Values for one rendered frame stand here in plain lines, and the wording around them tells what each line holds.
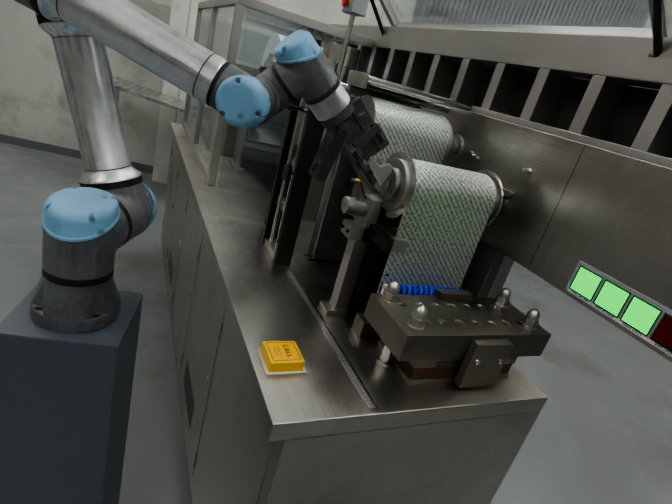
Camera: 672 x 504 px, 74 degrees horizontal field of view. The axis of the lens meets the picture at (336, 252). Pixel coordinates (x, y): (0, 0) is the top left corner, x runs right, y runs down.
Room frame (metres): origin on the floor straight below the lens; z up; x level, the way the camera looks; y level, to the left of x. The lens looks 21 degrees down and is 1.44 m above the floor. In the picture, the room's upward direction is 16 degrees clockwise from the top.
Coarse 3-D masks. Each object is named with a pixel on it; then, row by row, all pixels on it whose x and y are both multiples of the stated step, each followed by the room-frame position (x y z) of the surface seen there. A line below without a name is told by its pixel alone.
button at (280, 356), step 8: (264, 344) 0.74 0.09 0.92; (272, 344) 0.75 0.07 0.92; (280, 344) 0.76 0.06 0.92; (288, 344) 0.77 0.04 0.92; (264, 352) 0.73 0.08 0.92; (272, 352) 0.73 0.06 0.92; (280, 352) 0.73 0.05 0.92; (288, 352) 0.74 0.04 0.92; (296, 352) 0.75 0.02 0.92; (264, 360) 0.72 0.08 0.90; (272, 360) 0.70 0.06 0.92; (280, 360) 0.71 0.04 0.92; (288, 360) 0.71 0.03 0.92; (296, 360) 0.72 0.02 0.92; (272, 368) 0.70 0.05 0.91; (280, 368) 0.70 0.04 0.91; (288, 368) 0.71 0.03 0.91; (296, 368) 0.72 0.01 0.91
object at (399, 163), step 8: (392, 160) 1.01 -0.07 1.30; (400, 160) 0.98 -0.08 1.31; (400, 168) 0.97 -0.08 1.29; (408, 168) 0.96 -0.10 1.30; (408, 176) 0.95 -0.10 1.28; (408, 184) 0.94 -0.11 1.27; (400, 192) 0.95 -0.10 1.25; (384, 200) 0.99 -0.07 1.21; (400, 200) 0.94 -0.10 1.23; (384, 208) 0.98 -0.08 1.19; (392, 208) 0.96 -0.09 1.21
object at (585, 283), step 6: (582, 270) 0.90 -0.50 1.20; (576, 276) 0.90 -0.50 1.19; (582, 276) 0.89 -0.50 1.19; (588, 276) 0.88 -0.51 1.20; (594, 276) 0.87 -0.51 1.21; (576, 282) 0.90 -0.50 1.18; (582, 282) 0.89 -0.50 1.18; (588, 282) 0.88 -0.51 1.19; (594, 282) 0.87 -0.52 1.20; (576, 288) 0.89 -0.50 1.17; (582, 288) 0.88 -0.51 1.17; (588, 288) 0.87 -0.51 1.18; (594, 288) 0.86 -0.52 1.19; (582, 294) 0.87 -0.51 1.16; (588, 294) 0.86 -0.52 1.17
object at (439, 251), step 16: (400, 224) 0.94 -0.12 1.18; (416, 224) 0.96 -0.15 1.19; (432, 224) 0.98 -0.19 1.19; (448, 224) 1.00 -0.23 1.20; (464, 224) 1.02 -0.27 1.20; (480, 224) 1.04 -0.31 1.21; (416, 240) 0.97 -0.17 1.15; (432, 240) 0.99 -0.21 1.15; (448, 240) 1.01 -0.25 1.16; (464, 240) 1.03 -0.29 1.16; (400, 256) 0.95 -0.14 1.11; (416, 256) 0.97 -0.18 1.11; (432, 256) 0.99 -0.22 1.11; (448, 256) 1.02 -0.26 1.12; (464, 256) 1.04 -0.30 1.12; (384, 272) 0.94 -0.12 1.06; (400, 272) 0.96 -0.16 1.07; (416, 272) 0.98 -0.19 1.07; (432, 272) 1.00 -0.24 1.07; (448, 272) 1.02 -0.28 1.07; (464, 272) 1.05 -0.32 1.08
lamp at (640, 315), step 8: (632, 304) 0.79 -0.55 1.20; (640, 304) 0.78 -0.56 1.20; (632, 312) 0.79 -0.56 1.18; (640, 312) 0.78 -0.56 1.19; (648, 312) 0.77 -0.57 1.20; (656, 312) 0.76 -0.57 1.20; (624, 320) 0.79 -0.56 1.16; (632, 320) 0.78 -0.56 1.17; (640, 320) 0.77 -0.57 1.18; (648, 320) 0.76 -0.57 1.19; (640, 328) 0.76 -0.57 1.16; (648, 328) 0.75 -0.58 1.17
